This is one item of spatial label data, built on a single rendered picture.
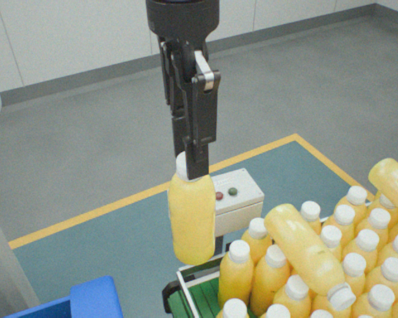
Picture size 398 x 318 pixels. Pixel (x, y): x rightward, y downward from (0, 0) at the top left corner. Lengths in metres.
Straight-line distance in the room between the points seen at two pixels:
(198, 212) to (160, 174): 1.99
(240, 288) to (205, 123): 0.47
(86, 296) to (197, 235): 0.18
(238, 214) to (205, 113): 0.50
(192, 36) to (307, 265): 0.45
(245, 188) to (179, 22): 0.56
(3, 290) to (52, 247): 0.98
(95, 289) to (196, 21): 0.40
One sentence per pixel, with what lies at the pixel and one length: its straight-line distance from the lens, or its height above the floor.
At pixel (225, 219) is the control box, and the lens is 0.87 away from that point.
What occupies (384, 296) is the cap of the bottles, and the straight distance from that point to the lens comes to 0.78.
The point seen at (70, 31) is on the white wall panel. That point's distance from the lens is 3.35.
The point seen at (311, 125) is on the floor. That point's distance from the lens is 3.07.
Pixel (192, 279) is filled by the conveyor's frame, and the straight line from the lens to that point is 0.97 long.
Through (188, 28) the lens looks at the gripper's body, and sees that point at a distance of 0.39.
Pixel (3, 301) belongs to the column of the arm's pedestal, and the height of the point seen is 0.65.
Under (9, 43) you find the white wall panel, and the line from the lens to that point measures 3.31.
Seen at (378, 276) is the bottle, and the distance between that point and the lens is 0.84.
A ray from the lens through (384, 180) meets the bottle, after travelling 0.91.
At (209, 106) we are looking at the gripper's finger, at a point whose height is 1.50.
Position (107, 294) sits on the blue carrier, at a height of 1.22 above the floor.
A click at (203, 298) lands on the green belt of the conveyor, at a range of 0.94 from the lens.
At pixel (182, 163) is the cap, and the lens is 0.52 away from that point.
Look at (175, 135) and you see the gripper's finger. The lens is 0.51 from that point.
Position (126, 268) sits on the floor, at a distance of 2.08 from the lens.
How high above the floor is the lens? 1.72
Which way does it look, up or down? 41 degrees down
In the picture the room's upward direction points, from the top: straight up
